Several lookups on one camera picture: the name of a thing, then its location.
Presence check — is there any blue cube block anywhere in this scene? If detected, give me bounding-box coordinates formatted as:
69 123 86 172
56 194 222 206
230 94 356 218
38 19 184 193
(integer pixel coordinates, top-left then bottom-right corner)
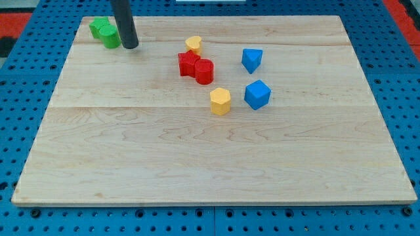
244 80 271 110

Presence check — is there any yellow heart block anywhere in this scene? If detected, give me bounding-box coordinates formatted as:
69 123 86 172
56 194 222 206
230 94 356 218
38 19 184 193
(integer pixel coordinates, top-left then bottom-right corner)
184 35 202 56

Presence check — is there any light wooden board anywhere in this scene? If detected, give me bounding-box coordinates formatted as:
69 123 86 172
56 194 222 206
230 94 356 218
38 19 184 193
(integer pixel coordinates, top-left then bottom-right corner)
12 16 417 207

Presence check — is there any red star block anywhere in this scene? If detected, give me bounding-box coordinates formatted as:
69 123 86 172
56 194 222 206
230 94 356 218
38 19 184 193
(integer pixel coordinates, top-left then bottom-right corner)
178 50 201 77

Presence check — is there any blue triangle block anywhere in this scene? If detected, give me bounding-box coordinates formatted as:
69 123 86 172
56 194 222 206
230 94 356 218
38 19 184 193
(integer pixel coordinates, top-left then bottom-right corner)
241 49 263 74

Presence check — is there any green cylinder block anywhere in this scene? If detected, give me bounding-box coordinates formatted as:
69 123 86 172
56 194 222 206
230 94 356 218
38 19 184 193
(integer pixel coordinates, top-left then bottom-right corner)
99 24 121 49

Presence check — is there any yellow hexagon block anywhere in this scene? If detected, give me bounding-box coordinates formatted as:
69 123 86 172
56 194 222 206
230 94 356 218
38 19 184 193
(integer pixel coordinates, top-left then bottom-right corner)
210 88 231 115

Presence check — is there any red cylinder block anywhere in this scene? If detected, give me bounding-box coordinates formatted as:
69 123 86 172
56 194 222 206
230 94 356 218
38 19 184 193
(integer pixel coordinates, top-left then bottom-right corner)
194 59 214 85

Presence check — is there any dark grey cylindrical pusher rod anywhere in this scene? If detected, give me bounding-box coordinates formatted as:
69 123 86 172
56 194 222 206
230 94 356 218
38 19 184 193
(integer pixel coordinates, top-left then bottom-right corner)
110 0 139 49

